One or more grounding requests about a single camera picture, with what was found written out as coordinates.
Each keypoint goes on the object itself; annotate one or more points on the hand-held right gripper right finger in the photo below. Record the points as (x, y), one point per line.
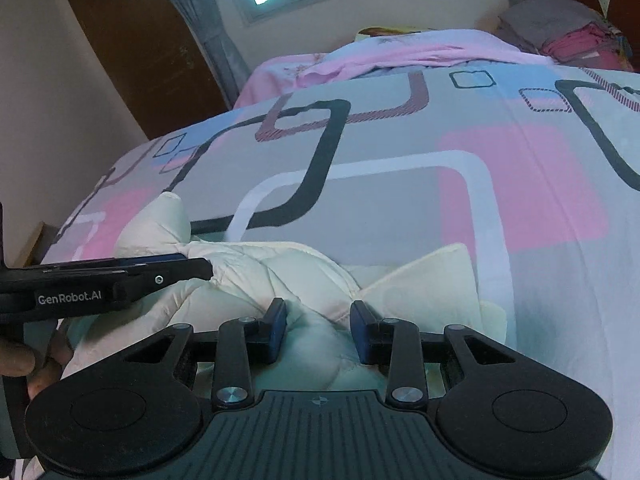
(360, 336)

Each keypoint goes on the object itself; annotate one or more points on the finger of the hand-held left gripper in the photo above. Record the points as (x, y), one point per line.
(160, 258)
(186, 270)

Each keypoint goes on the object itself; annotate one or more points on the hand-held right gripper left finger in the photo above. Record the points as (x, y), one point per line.
(278, 331)

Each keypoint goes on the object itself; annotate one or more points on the white quilted jacket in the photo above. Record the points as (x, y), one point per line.
(280, 275)

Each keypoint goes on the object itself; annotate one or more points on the person's left hand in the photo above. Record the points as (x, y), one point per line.
(52, 360)

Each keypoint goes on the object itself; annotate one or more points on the geometric print bed sheet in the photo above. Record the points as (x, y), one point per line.
(380, 200)

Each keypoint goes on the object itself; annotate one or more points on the brown wooden door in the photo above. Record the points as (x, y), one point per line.
(145, 45)

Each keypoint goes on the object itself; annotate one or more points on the pink blanket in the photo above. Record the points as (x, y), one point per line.
(400, 52)

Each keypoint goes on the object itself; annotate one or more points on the yellow pillow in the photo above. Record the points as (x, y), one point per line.
(385, 31)

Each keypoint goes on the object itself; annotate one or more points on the grey folded cloth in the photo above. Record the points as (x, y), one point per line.
(545, 22)

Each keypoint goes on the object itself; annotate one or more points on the pink folded cloth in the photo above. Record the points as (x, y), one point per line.
(585, 45)

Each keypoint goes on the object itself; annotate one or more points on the heart-shaped headboard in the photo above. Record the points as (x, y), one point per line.
(627, 15)

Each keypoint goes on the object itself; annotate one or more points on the wooden bed frame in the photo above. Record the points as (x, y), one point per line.
(31, 245)

